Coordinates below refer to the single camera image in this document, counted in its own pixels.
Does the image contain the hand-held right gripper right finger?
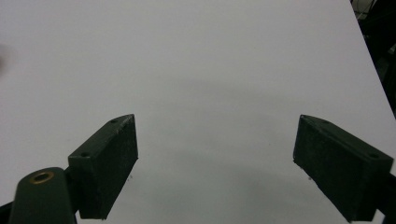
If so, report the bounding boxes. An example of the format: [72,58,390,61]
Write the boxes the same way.
[292,114,395,223]

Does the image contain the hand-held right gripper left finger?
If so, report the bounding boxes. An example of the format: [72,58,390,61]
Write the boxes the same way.
[67,113,139,220]

